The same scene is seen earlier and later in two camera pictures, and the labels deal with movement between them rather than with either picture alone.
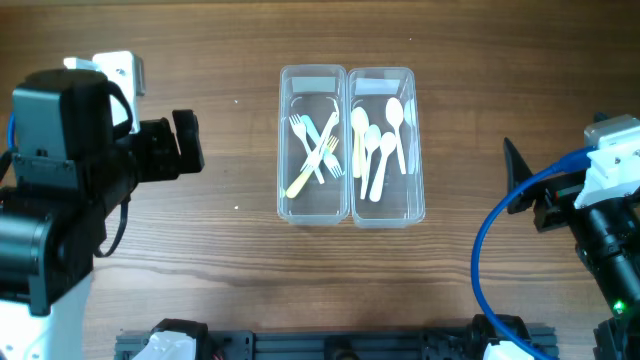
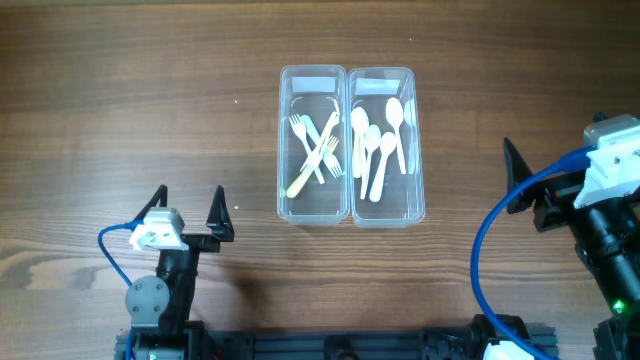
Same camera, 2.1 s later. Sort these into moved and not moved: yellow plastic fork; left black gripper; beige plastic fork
Moved: left black gripper
Not moved: beige plastic fork; yellow plastic fork
